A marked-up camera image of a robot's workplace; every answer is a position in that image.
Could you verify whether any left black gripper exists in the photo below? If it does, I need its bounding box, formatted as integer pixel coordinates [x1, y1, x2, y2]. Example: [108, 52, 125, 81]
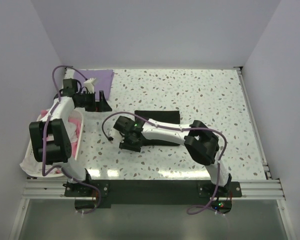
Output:
[77, 90, 112, 113]

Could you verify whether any black t shirt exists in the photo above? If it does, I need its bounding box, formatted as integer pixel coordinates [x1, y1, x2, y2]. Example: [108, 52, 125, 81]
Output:
[134, 110, 181, 147]

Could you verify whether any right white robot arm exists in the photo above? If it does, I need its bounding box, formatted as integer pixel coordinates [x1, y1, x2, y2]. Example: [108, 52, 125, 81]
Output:
[109, 116, 232, 197]

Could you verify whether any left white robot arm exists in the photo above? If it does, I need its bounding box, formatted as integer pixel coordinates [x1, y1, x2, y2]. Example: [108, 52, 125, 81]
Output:
[29, 78, 112, 196]

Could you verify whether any folded purple t shirt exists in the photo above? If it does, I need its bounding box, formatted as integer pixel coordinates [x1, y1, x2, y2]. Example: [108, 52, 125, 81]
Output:
[80, 69, 115, 101]

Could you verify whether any pink t shirt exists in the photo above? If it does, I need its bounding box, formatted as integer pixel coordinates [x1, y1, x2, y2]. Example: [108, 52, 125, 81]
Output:
[40, 109, 84, 178]

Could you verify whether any white t shirt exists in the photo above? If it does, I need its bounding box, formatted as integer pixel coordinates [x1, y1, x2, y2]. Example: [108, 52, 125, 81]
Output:
[19, 154, 61, 177]

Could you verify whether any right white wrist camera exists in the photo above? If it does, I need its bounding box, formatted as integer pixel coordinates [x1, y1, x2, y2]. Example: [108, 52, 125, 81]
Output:
[108, 127, 124, 142]

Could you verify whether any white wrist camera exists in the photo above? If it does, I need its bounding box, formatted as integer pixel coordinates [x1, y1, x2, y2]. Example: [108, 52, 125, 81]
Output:
[83, 77, 98, 93]
[108, 127, 124, 142]

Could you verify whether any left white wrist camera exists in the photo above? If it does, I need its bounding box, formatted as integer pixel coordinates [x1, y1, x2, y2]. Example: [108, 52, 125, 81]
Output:
[83, 77, 98, 93]

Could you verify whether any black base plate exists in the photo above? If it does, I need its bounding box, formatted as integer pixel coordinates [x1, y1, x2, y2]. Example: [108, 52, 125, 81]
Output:
[63, 180, 243, 213]

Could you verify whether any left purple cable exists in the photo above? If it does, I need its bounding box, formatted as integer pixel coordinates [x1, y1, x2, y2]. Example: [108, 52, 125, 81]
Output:
[41, 64, 102, 215]

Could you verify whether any aluminium frame rail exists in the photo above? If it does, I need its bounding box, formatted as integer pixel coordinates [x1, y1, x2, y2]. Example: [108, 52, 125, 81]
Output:
[21, 178, 286, 200]

